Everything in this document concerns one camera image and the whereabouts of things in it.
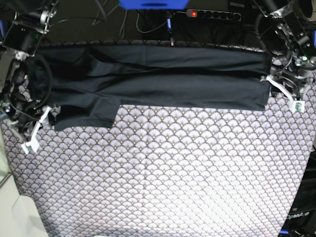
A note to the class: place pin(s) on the black power strip red switch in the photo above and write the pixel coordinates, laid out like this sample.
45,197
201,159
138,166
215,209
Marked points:
214,15

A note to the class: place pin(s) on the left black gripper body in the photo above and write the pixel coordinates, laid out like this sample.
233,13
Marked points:
296,82

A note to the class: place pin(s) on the blue clamp far right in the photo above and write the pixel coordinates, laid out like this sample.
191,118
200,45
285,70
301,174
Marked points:
313,41

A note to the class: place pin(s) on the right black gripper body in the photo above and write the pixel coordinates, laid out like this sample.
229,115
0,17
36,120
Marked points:
23,119

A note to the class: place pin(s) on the blue clamp handle centre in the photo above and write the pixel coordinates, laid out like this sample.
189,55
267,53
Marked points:
169,26

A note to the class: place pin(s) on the blue box at top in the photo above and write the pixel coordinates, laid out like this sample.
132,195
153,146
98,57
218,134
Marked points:
153,4

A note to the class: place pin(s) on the dark navy T-shirt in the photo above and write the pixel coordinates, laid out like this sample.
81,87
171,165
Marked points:
90,83

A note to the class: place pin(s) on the black OpenArm base box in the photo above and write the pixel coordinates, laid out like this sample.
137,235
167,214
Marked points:
301,220

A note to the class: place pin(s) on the white cabinet corner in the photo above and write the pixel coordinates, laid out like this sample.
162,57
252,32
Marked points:
19,216

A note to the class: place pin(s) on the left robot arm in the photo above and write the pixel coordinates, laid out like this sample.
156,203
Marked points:
288,27

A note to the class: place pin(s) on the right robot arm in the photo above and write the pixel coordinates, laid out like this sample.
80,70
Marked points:
19,43

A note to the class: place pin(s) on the fan-patterned grey tablecloth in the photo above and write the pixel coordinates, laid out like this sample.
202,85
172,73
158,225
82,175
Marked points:
169,171

